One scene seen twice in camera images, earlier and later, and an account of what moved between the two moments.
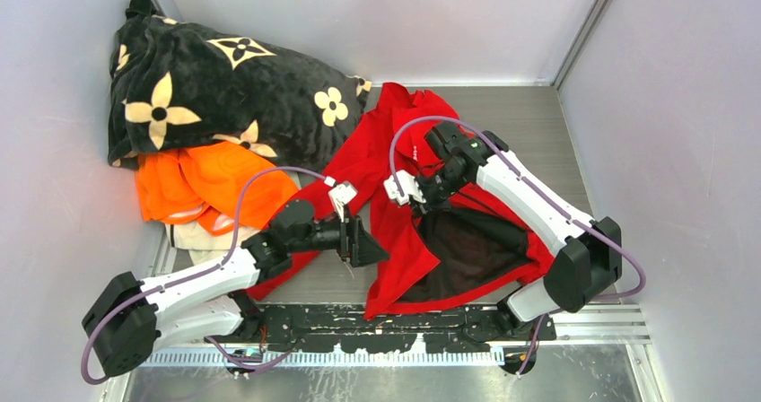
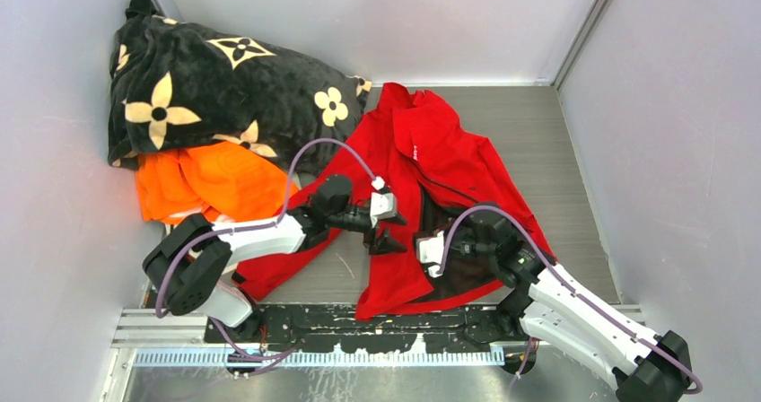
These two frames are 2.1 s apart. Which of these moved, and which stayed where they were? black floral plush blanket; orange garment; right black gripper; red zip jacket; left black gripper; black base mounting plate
Moved: right black gripper; left black gripper
Stayed: black base mounting plate; orange garment; red zip jacket; black floral plush blanket
